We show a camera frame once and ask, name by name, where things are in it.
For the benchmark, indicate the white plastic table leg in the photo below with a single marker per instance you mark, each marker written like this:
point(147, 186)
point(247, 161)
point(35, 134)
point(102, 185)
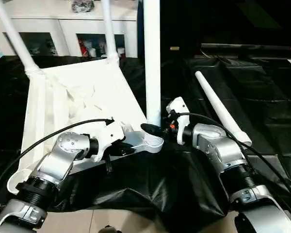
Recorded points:
point(110, 31)
point(220, 109)
point(17, 38)
point(152, 60)

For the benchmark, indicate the white plastic table top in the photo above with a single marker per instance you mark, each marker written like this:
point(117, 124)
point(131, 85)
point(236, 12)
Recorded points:
point(75, 85)

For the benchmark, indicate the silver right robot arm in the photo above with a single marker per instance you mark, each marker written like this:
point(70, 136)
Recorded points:
point(220, 150)

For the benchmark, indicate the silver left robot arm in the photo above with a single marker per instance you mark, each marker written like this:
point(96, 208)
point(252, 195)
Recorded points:
point(58, 155)

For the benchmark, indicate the black work mat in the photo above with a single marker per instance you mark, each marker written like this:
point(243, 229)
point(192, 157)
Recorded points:
point(232, 109)

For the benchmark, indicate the small yellow label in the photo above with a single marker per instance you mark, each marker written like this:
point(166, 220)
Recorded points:
point(174, 48)

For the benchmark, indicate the dark robot foot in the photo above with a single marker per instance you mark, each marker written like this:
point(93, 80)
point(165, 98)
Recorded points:
point(109, 229)

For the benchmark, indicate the white jar behind glass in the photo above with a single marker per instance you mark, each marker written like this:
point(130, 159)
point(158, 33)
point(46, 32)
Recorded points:
point(121, 51)

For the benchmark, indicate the white bottle behind glass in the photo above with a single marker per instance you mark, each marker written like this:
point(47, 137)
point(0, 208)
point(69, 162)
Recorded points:
point(92, 51)

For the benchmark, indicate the red packet behind glass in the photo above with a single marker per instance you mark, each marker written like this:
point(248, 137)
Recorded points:
point(83, 47)

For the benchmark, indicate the long black bar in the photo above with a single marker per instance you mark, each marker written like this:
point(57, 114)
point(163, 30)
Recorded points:
point(252, 48)

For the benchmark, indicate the white glass-door cabinet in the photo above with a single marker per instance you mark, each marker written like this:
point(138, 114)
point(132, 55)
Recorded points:
point(63, 21)

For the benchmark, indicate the patterned bowl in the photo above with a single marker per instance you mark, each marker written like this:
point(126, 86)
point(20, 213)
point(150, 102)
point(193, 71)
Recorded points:
point(83, 5)

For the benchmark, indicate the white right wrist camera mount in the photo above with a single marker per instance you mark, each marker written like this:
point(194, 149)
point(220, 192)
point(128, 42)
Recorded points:
point(180, 114)

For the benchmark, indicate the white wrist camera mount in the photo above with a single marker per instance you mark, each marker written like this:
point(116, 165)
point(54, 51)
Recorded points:
point(111, 133)
point(180, 114)

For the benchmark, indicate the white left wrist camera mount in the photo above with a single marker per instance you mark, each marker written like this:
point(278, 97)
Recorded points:
point(111, 133)

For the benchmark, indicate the dark blue upright post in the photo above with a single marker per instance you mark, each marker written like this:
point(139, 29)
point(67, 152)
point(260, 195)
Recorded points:
point(140, 26)

